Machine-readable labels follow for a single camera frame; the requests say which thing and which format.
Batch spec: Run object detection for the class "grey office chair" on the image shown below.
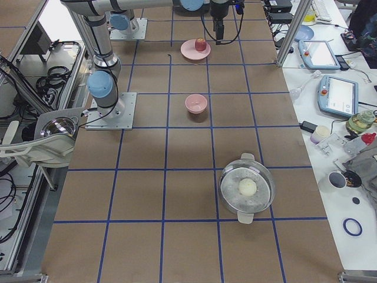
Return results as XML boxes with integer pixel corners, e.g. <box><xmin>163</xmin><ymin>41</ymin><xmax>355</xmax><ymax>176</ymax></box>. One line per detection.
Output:
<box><xmin>1</xmin><ymin>107</ymin><xmax>84</xmax><ymax>191</ymax></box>

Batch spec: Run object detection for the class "light blue plate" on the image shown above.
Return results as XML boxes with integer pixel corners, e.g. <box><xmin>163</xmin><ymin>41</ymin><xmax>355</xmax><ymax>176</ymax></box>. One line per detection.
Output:
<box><xmin>294</xmin><ymin>25</ymin><xmax>315</xmax><ymax>42</ymax></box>

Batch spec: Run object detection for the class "steel bowl on chair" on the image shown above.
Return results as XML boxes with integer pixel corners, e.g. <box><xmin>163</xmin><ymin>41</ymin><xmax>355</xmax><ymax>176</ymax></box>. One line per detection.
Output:
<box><xmin>40</xmin><ymin>117</ymin><xmax>76</xmax><ymax>137</ymax></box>

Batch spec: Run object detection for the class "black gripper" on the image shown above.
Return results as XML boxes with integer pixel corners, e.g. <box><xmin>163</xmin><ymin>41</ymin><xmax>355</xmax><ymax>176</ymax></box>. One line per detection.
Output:
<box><xmin>210</xmin><ymin>0</ymin><xmax>230</xmax><ymax>45</ymax></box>

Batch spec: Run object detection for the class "pink plate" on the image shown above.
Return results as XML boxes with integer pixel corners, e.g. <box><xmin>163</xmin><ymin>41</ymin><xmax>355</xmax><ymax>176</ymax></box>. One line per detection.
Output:
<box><xmin>180</xmin><ymin>39</ymin><xmax>211</xmax><ymax>61</ymax></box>

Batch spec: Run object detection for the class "blue teach pendant far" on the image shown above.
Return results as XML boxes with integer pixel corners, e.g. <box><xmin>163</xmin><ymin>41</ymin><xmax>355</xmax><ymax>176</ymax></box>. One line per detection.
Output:
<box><xmin>297</xmin><ymin>40</ymin><xmax>340</xmax><ymax>70</ymax></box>

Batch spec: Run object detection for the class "blue rubber ring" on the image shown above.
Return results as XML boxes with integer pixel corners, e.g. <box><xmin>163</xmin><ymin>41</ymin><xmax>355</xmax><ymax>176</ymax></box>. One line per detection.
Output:
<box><xmin>343</xmin><ymin>218</ymin><xmax>363</xmax><ymax>236</ymax></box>

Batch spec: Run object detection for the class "black power adapter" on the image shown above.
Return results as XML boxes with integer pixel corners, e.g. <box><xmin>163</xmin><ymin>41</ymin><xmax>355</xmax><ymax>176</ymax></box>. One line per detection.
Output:
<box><xmin>299</xmin><ymin>121</ymin><xmax>317</xmax><ymax>133</ymax></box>

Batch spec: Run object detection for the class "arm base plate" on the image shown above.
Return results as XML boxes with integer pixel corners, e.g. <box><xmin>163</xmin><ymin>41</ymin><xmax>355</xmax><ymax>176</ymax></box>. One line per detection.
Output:
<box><xmin>110</xmin><ymin>15</ymin><xmax>148</xmax><ymax>41</ymax></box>
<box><xmin>84</xmin><ymin>92</ymin><xmax>137</xmax><ymax>130</ymax></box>

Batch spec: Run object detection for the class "glass teapot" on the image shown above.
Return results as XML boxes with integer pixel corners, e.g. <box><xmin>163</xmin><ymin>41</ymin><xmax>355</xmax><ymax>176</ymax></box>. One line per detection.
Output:
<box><xmin>346</xmin><ymin>110</ymin><xmax>376</xmax><ymax>134</ymax></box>

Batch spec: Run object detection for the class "blue teach pendant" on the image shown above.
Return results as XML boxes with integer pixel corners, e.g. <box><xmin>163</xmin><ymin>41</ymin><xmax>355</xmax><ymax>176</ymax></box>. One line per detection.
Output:
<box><xmin>297</xmin><ymin>40</ymin><xmax>340</xmax><ymax>70</ymax></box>
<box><xmin>317</xmin><ymin>75</ymin><xmax>359</xmax><ymax>118</ymax></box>

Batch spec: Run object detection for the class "white cup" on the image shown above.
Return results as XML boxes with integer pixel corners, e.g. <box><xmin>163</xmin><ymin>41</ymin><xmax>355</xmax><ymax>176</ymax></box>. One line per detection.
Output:
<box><xmin>318</xmin><ymin>171</ymin><xmax>347</xmax><ymax>193</ymax></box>

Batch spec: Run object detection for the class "blue teach pendant near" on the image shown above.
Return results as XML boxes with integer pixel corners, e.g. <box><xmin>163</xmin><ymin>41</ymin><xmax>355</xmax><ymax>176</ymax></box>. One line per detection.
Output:
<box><xmin>317</xmin><ymin>75</ymin><xmax>359</xmax><ymax>118</ymax></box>

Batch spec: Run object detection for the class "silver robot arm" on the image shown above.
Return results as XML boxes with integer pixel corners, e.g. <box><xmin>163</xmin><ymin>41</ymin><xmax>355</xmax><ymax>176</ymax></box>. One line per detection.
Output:
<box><xmin>110</xmin><ymin>9</ymin><xmax>140</xmax><ymax>34</ymax></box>
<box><xmin>61</xmin><ymin>0</ymin><xmax>230</xmax><ymax>71</ymax></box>

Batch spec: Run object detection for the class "glass pot with lid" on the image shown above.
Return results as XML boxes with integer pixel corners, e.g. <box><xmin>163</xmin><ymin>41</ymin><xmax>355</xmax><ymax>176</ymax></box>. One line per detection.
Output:
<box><xmin>219</xmin><ymin>153</ymin><xmax>276</xmax><ymax>224</ymax></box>

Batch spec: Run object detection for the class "red apple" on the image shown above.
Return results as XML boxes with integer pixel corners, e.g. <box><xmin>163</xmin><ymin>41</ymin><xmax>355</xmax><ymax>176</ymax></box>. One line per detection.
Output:
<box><xmin>194</xmin><ymin>38</ymin><xmax>207</xmax><ymax>52</ymax></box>

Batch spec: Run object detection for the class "pink bowl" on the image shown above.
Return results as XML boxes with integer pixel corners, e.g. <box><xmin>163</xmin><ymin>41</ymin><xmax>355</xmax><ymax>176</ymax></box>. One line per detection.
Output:
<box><xmin>184</xmin><ymin>94</ymin><xmax>208</xmax><ymax>114</ymax></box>

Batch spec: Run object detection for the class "aluminium frame post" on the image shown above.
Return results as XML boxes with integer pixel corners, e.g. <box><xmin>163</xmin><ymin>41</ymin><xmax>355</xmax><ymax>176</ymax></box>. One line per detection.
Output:
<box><xmin>275</xmin><ymin>0</ymin><xmax>312</xmax><ymax>67</ymax></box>

